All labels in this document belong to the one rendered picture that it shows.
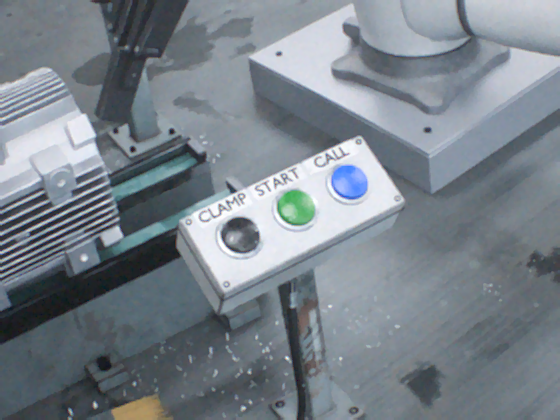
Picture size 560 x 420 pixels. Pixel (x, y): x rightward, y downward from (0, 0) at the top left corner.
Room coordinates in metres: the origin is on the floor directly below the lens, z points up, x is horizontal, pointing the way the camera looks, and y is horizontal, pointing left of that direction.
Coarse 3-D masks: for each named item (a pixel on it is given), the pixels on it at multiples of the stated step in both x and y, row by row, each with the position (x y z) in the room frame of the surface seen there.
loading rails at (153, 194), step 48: (192, 144) 0.98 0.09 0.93; (144, 192) 0.93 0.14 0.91; (192, 192) 0.95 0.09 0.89; (144, 240) 0.84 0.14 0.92; (48, 288) 0.78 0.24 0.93; (96, 288) 0.79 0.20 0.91; (144, 288) 0.81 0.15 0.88; (192, 288) 0.83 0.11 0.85; (0, 336) 0.74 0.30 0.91; (48, 336) 0.76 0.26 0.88; (96, 336) 0.78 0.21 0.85; (144, 336) 0.80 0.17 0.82; (0, 384) 0.73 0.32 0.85; (48, 384) 0.75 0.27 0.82; (96, 384) 0.74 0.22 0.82
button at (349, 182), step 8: (344, 168) 0.69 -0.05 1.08; (352, 168) 0.69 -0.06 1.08; (336, 176) 0.68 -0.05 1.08; (344, 176) 0.68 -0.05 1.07; (352, 176) 0.68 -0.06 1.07; (360, 176) 0.68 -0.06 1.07; (336, 184) 0.67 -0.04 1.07; (344, 184) 0.67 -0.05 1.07; (352, 184) 0.67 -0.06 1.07; (360, 184) 0.67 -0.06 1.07; (336, 192) 0.67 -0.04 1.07; (344, 192) 0.67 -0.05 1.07; (352, 192) 0.67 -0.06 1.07; (360, 192) 0.67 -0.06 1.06
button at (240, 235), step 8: (224, 224) 0.64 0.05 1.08; (232, 224) 0.64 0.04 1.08; (240, 224) 0.64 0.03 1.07; (248, 224) 0.64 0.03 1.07; (224, 232) 0.64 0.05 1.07; (232, 232) 0.63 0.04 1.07; (240, 232) 0.63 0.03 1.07; (248, 232) 0.63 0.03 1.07; (256, 232) 0.64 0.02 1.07; (224, 240) 0.63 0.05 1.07; (232, 240) 0.63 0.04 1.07; (240, 240) 0.63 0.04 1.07; (248, 240) 0.63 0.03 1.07; (256, 240) 0.63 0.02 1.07; (232, 248) 0.62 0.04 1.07; (240, 248) 0.62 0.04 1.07; (248, 248) 0.62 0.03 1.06
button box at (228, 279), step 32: (320, 160) 0.70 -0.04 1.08; (352, 160) 0.70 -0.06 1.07; (256, 192) 0.67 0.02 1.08; (320, 192) 0.67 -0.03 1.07; (384, 192) 0.68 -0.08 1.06; (192, 224) 0.65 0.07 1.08; (256, 224) 0.65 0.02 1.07; (320, 224) 0.65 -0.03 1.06; (352, 224) 0.65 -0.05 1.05; (384, 224) 0.68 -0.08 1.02; (192, 256) 0.64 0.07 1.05; (224, 256) 0.62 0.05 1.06; (256, 256) 0.62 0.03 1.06; (288, 256) 0.62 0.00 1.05; (320, 256) 0.65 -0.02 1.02; (224, 288) 0.60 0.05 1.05; (256, 288) 0.62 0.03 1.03
